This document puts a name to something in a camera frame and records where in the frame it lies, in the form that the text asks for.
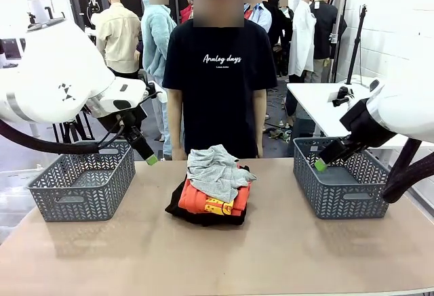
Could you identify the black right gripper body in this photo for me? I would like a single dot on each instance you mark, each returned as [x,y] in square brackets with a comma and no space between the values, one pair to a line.
[366,126]

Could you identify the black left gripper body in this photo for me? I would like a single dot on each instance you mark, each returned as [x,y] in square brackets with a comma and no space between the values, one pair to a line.
[135,133]

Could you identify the black shirt garment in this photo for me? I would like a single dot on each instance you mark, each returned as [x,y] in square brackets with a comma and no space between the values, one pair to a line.
[173,204]

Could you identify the orange printed garment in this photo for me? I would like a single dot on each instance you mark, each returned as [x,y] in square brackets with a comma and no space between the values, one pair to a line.
[195,201]

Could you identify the grey knit garment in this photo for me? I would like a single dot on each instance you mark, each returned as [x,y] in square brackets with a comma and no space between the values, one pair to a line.
[217,170]

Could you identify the person's right forearm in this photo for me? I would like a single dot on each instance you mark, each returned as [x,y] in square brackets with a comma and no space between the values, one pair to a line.
[175,116]

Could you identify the person's left forearm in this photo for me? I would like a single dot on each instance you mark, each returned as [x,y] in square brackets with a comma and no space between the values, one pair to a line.
[260,116]

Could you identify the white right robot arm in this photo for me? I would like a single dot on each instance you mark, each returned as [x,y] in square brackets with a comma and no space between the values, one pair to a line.
[407,106]

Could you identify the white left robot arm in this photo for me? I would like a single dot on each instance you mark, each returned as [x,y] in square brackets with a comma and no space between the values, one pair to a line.
[51,72]

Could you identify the person's right hand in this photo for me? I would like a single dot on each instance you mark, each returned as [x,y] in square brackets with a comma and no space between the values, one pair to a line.
[179,153]

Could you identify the person's left hand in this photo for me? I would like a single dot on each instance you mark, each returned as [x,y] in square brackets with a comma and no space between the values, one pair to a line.
[260,151]

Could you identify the black tripod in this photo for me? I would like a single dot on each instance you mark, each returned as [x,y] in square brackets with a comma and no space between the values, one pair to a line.
[89,129]

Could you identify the white work table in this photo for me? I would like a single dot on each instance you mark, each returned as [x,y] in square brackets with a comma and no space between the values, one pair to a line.
[315,106]

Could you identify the grey plastic basket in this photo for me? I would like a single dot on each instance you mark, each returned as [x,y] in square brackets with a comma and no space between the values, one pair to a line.
[349,204]
[84,201]

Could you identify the black stand pole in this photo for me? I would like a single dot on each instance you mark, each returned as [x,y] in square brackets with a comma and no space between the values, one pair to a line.
[356,45]

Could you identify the person in black t-shirt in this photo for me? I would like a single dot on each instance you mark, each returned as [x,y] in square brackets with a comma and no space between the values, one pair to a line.
[220,106]

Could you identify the mannequin in cream jacket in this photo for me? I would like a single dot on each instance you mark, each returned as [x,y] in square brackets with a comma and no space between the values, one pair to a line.
[118,38]

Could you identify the person in jeans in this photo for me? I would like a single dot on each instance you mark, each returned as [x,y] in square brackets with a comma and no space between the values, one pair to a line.
[156,38]

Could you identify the mannequin in black jacket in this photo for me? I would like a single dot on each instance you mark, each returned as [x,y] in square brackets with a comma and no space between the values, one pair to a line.
[323,28]

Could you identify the mannequin in white shirt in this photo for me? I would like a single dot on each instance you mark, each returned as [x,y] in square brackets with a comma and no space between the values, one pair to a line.
[301,38]

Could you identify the mannequin in red garment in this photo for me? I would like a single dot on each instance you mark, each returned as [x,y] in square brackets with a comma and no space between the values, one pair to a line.
[186,13]

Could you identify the mannequin in dark suit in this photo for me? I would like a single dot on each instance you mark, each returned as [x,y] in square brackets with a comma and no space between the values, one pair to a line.
[281,25]

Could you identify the mannequin in blue shirt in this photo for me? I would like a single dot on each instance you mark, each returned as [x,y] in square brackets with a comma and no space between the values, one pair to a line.
[262,16]

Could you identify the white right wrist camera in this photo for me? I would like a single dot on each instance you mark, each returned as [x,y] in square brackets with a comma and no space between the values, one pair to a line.
[342,98]

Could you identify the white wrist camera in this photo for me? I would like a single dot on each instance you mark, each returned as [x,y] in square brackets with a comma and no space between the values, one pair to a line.
[151,90]
[342,98]

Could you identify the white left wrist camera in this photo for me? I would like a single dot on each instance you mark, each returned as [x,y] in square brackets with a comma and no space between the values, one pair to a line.
[151,90]

